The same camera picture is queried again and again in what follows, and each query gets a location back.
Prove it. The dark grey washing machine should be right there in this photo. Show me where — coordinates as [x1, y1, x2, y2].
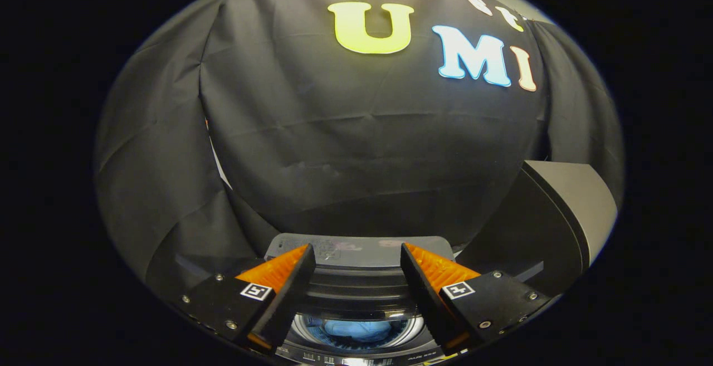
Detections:
[262, 233, 464, 366]

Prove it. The light blue polo shirt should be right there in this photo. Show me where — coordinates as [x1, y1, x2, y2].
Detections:
[323, 320, 394, 345]

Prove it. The black backdrop cloth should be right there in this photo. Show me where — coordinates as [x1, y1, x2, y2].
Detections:
[94, 0, 626, 300]

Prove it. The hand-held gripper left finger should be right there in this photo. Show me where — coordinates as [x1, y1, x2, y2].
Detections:
[177, 243, 317, 354]

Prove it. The grey cabinet with black frame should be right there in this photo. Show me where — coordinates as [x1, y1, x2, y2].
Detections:
[456, 160, 619, 298]

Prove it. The transparent washing machine lid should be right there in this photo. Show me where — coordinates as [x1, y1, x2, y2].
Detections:
[283, 266, 442, 357]

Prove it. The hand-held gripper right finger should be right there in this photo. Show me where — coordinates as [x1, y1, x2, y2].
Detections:
[400, 242, 552, 353]

